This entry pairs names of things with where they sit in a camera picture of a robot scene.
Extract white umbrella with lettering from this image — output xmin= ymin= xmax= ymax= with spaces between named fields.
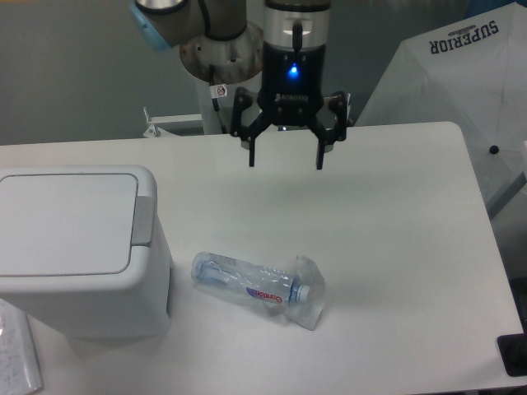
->
xmin=357 ymin=2 xmax=526 ymax=202

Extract white handwritten notepad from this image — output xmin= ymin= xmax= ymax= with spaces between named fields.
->
xmin=1 ymin=300 xmax=43 ymax=394

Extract white push-lid trash can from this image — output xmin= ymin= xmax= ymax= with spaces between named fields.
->
xmin=1 ymin=165 xmax=172 ymax=339

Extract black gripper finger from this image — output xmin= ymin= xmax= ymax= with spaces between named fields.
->
xmin=310 ymin=91 xmax=347 ymax=170
xmin=230 ymin=86 xmax=274 ymax=167

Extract black device at table edge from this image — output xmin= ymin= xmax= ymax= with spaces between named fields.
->
xmin=497 ymin=333 xmax=526 ymax=377

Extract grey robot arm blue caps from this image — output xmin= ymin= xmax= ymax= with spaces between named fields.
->
xmin=130 ymin=1 xmax=349 ymax=169

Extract clear plastic water bottle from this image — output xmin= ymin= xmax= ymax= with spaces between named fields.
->
xmin=191 ymin=252 xmax=292 ymax=304

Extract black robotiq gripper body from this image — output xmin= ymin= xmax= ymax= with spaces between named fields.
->
xmin=257 ymin=42 xmax=326 ymax=128

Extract white bracket with bolt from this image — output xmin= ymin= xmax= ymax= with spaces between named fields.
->
xmin=346 ymin=92 xmax=354 ymax=127

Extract clear crumpled plastic bag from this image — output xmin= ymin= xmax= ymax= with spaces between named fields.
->
xmin=263 ymin=255 xmax=325 ymax=331

